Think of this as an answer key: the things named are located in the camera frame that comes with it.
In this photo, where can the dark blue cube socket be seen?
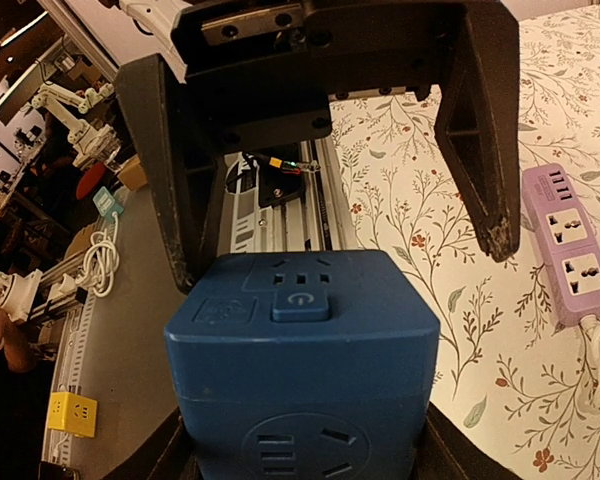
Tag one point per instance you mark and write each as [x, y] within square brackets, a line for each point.
[315, 365]

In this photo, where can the purple power strip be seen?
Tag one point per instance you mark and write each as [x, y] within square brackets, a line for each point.
[566, 241]

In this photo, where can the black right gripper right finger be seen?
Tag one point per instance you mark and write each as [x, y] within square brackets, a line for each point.
[477, 124]

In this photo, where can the aluminium front rail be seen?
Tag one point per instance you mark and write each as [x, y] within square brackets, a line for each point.
[112, 349]

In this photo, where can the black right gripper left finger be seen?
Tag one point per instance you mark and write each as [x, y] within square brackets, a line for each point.
[184, 167]

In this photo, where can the yellow cube socket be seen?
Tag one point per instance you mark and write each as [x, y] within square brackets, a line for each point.
[73, 414]

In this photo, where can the floral patterned table mat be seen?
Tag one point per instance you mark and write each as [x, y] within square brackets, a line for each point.
[513, 381]

